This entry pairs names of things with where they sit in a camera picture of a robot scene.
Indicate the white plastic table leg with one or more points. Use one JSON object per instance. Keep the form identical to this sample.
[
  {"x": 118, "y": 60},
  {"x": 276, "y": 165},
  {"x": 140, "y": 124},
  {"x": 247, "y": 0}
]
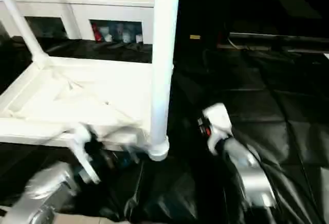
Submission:
[
  {"x": 23, "y": 28},
  {"x": 164, "y": 54}
]

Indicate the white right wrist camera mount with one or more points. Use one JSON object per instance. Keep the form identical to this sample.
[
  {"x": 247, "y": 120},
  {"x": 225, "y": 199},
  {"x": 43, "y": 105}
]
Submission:
[{"x": 218, "y": 116}]

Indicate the small beige block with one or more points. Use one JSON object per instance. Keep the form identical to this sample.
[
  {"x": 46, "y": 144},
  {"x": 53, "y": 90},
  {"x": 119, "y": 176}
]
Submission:
[{"x": 194, "y": 37}]

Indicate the white cabinet with glass doors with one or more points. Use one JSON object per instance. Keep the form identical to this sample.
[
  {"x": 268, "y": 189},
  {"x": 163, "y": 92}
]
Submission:
[{"x": 115, "y": 5}]

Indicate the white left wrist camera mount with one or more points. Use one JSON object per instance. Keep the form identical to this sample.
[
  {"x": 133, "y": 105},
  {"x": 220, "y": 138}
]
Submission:
[{"x": 82, "y": 141}]

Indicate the white flat board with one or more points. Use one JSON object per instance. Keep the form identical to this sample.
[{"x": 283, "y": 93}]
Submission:
[{"x": 326, "y": 56}]

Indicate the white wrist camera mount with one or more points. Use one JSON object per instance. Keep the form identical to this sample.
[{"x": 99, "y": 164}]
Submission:
[
  {"x": 218, "y": 116},
  {"x": 82, "y": 141}
]

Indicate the black plastic mat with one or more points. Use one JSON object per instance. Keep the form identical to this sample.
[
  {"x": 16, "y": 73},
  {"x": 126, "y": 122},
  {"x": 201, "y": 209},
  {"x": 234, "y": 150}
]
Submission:
[{"x": 244, "y": 93}]

